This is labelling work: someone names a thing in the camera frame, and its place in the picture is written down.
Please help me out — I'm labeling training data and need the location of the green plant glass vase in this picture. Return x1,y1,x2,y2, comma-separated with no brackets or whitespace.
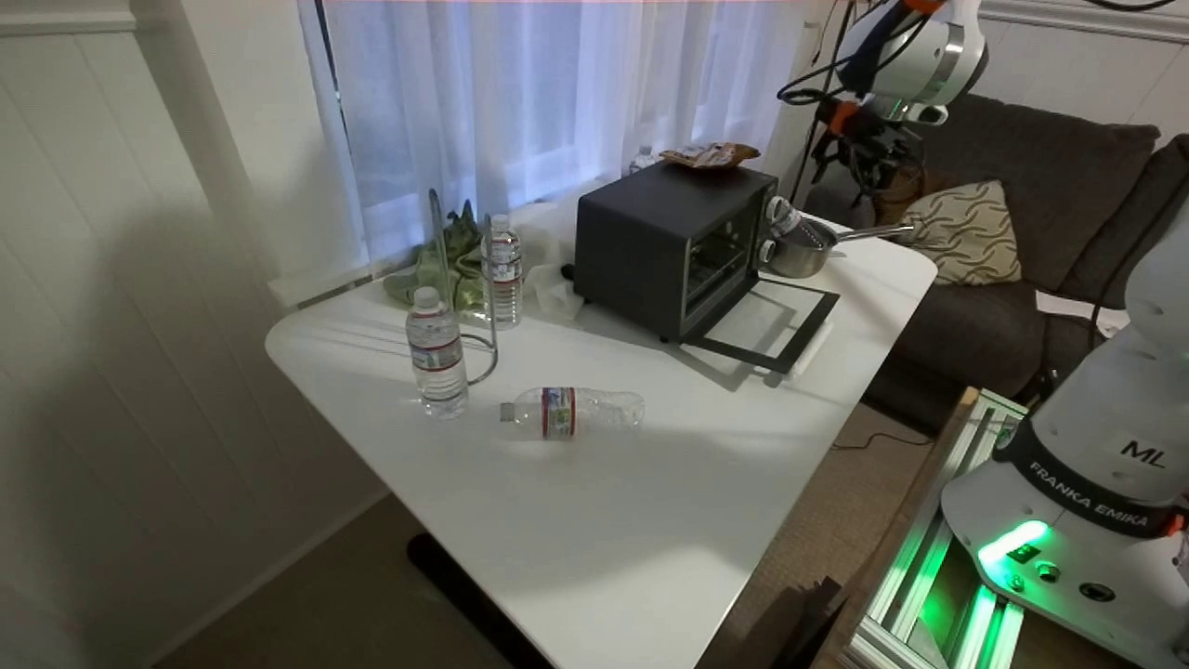
385,184,528,315

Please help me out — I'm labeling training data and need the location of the black toaster oven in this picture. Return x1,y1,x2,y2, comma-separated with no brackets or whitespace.
569,159,843,385

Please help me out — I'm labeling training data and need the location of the clear plastic water bottle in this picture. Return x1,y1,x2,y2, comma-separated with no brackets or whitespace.
495,385,652,445
761,190,809,246
407,284,477,421
484,217,528,330

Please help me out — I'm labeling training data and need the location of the thin metal wire holder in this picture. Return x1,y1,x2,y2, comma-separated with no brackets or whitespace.
451,294,505,386

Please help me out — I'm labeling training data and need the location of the white cloth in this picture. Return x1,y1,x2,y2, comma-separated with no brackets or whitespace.
1034,285,1133,339

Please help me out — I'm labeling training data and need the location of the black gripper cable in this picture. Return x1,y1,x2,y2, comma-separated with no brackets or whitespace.
778,45,875,117

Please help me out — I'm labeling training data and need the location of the thin black tripod pole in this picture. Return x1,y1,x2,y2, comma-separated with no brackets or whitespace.
790,0,863,209

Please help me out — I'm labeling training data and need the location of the dark grey couch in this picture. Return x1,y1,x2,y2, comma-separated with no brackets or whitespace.
804,90,1189,439

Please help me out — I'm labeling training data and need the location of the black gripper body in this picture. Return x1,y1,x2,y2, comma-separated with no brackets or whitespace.
850,117,928,190

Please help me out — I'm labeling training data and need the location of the orange wrist mount bracket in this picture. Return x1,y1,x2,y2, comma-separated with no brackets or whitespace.
827,96,866,137

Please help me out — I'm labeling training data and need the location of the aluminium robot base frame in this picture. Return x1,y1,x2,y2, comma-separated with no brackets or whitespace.
846,385,1189,669

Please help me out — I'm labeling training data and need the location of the white sheer curtain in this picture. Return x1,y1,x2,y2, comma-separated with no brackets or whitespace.
295,0,823,271

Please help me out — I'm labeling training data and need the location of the beige patterned pillow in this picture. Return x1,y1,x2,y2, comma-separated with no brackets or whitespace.
891,178,1025,289

